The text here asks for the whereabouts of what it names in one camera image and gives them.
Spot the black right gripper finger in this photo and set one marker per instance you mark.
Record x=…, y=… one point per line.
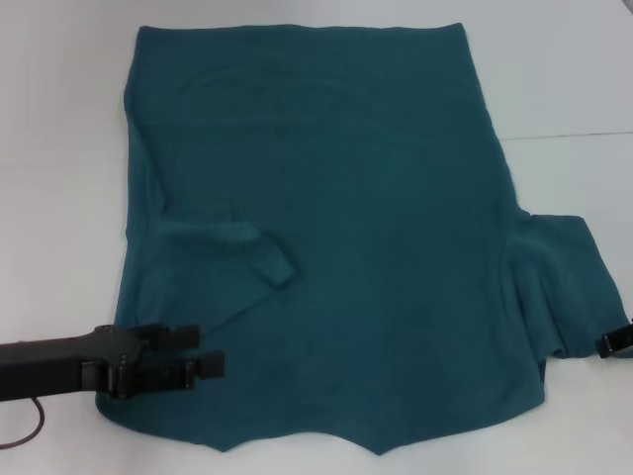
x=615, y=345

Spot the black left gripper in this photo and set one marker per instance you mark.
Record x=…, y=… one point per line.
x=59, y=366

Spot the teal blue shirt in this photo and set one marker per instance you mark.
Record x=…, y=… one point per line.
x=346, y=198

